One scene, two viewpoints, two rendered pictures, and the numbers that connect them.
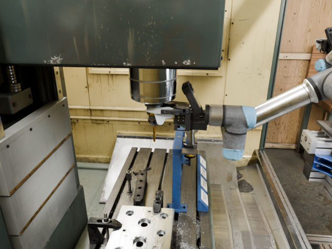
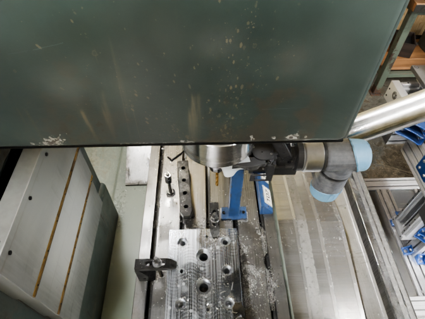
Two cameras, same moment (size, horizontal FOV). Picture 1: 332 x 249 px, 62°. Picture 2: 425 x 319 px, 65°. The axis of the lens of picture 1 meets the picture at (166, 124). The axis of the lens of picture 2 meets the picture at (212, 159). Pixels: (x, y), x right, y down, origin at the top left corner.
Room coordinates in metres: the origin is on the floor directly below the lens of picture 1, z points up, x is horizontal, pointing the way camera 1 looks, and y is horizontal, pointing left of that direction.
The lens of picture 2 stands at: (0.42, 0.11, 2.03)
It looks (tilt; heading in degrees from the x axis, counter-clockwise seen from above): 51 degrees down; 353
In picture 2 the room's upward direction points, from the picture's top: straight up
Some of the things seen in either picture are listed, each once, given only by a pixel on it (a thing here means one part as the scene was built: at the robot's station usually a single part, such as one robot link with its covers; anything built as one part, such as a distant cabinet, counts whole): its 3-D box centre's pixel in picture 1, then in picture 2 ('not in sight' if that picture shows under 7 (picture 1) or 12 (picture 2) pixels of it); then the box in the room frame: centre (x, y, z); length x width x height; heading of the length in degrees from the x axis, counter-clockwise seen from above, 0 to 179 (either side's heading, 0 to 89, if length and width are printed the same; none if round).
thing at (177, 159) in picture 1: (176, 182); (235, 192); (1.05, -0.05, 1.05); 0.10 x 0.05 x 0.30; 84
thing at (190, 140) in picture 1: (190, 136); not in sight; (1.10, -0.11, 1.26); 0.04 x 0.04 x 0.07
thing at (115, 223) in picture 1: (105, 228); (156, 267); (0.85, 0.24, 0.97); 0.13 x 0.03 x 0.15; 84
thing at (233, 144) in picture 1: (233, 141); (327, 175); (0.89, -0.24, 1.34); 0.11 x 0.08 x 0.11; 173
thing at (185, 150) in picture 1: (189, 151); not in sight; (1.05, -0.10, 1.21); 0.07 x 0.05 x 0.01; 84
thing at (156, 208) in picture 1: (158, 205); (214, 222); (0.99, 0.03, 0.97); 0.13 x 0.03 x 0.15; 174
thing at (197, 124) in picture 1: (190, 115); (272, 157); (0.89, -0.08, 1.44); 0.12 x 0.08 x 0.09; 84
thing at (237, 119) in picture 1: (237, 117); (342, 156); (0.87, -0.24, 1.44); 0.11 x 0.08 x 0.09; 84
